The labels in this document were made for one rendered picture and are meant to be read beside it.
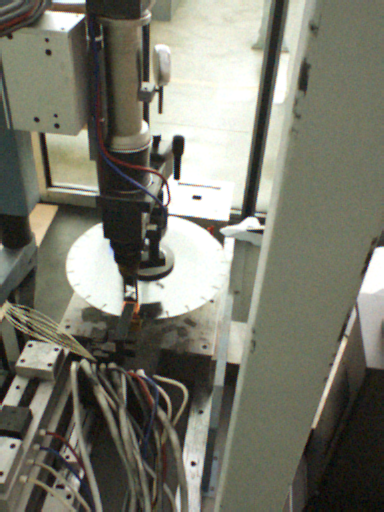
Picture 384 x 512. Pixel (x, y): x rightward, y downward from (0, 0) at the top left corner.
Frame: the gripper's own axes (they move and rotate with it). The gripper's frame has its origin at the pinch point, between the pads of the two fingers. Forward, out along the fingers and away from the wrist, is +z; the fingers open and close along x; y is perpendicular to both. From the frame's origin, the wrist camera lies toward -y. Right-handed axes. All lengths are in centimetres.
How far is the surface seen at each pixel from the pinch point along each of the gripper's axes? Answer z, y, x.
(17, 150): 2.3, -27.1, 39.8
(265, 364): -38, -60, 30
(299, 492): 33, 16, -98
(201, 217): 18.8, 26.1, 0.1
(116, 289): 20.0, -10.1, 6.9
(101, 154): -3.4, -20.4, 33.7
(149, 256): 10.9, -7.2, 10.4
